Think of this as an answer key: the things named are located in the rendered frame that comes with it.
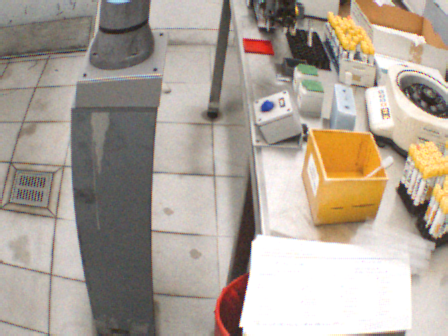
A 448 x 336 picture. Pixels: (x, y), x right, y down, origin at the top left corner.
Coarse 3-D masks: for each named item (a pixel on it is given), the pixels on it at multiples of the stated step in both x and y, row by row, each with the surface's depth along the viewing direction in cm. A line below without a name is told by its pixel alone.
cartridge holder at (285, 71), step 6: (282, 60) 150; (288, 60) 150; (294, 60) 150; (300, 60) 150; (276, 66) 150; (282, 66) 151; (288, 66) 151; (294, 66) 151; (276, 72) 149; (282, 72) 149; (288, 72) 147; (282, 78) 148; (288, 78) 148
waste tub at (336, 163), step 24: (312, 144) 117; (336, 144) 121; (360, 144) 122; (312, 168) 117; (336, 168) 124; (360, 168) 125; (312, 192) 117; (336, 192) 111; (360, 192) 112; (312, 216) 116; (336, 216) 114; (360, 216) 115
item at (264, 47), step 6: (246, 42) 161; (252, 42) 161; (258, 42) 161; (264, 42) 162; (270, 42) 161; (246, 48) 158; (252, 48) 158; (258, 48) 159; (264, 48) 159; (270, 48) 159; (264, 54) 157; (270, 54) 157
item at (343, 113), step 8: (336, 88) 131; (344, 88) 131; (336, 96) 128; (344, 96) 129; (352, 96) 129; (336, 104) 127; (344, 104) 126; (352, 104) 127; (336, 112) 127; (344, 112) 124; (352, 112) 125; (328, 120) 137; (336, 120) 126; (344, 120) 125; (352, 120) 125; (328, 128) 135; (336, 128) 127; (344, 128) 126; (352, 128) 126
